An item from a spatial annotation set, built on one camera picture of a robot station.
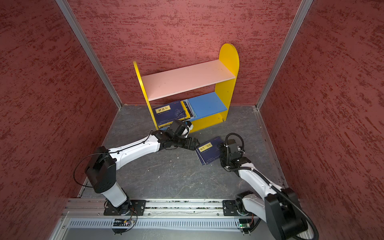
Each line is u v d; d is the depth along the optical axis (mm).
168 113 909
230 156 660
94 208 763
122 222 720
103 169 452
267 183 471
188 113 924
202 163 894
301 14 737
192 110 976
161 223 709
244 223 710
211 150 944
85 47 855
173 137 653
